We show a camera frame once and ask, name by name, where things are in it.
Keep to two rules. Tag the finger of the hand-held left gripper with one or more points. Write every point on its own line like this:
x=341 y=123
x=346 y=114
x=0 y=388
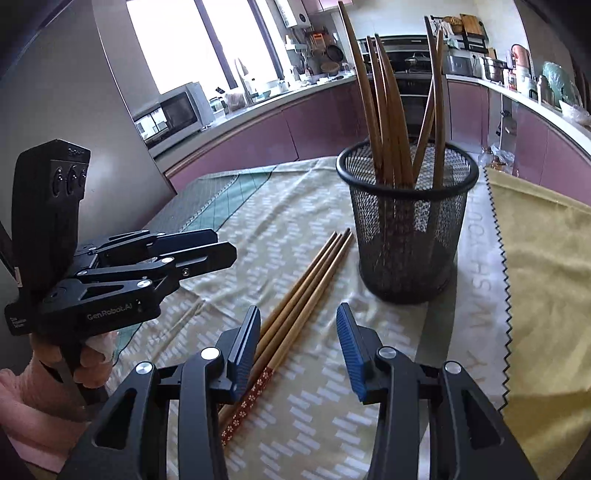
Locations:
x=203 y=261
x=184 y=239

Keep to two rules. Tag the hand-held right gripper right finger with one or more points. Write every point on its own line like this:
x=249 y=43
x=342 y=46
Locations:
x=351 y=346

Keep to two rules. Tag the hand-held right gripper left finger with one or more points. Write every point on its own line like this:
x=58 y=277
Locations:
x=244 y=341

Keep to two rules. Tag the red-patterned brown chopstick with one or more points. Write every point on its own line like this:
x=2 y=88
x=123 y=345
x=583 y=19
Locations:
x=285 y=300
x=301 y=300
x=304 y=310
x=293 y=300

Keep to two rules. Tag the pale bamboo chopstick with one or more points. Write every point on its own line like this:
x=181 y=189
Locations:
x=187 y=317

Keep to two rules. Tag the black mesh holder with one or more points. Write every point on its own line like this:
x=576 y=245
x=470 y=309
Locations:
x=406 y=258

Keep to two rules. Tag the person's left forearm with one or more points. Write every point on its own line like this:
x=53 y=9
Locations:
x=32 y=415

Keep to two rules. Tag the person's left hand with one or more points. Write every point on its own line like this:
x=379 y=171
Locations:
x=94 y=364

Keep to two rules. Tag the patterned tablecloth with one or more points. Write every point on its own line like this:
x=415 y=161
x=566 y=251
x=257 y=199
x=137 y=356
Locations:
x=286 y=207

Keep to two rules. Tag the white microwave oven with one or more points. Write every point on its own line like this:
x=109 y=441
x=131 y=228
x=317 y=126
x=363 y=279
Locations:
x=178 y=113

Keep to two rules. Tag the pink base cabinet run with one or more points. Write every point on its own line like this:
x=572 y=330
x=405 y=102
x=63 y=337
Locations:
x=258 y=134
x=531 y=138

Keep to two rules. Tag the grey refrigerator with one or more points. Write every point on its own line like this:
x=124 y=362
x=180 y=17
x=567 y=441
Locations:
x=92 y=92

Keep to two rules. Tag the steel sink faucet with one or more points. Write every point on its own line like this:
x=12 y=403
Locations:
x=242 y=76

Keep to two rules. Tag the kitchen window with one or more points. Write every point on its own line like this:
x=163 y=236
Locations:
x=184 y=41

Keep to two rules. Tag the plastic bags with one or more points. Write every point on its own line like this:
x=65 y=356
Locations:
x=496 y=161

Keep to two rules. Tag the hanging frying pan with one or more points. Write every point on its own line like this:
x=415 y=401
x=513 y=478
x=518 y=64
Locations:
x=334 y=53

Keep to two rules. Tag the white water heater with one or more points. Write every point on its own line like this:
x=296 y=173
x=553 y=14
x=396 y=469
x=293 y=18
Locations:
x=293 y=11

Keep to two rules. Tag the black built-in oven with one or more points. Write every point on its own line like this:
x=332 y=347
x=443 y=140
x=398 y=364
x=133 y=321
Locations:
x=413 y=97

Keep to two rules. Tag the black lidded pot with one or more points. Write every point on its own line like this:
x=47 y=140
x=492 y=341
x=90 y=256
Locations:
x=418 y=61

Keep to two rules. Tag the white kitchen countertop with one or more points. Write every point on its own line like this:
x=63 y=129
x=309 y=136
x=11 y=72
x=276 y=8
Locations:
x=521 y=101

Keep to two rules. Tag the steel range hood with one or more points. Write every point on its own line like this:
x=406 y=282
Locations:
x=411 y=42

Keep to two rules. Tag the silver countertop appliance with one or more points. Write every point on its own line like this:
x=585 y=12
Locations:
x=459 y=65

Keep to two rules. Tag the steel steamer pot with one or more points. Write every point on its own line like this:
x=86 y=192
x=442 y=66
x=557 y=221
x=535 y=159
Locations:
x=494 y=69

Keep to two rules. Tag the steel thermos flask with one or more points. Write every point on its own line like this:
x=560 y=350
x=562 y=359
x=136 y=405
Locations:
x=545 y=92

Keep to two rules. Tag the white bowl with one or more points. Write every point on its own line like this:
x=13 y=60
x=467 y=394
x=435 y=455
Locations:
x=575 y=113

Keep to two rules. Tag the pink electric kettle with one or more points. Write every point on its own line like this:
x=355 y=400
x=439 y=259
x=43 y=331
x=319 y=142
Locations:
x=521 y=60

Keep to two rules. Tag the teal countertop appliance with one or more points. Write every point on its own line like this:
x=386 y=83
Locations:
x=558 y=78

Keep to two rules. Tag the wooden cutting board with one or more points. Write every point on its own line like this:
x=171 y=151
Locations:
x=471 y=24

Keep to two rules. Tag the pink wall cabinet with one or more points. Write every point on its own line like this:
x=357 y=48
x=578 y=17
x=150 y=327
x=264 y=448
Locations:
x=323 y=3

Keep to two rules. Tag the black wall rack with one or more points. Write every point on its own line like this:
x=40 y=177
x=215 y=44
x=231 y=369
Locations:
x=471 y=41

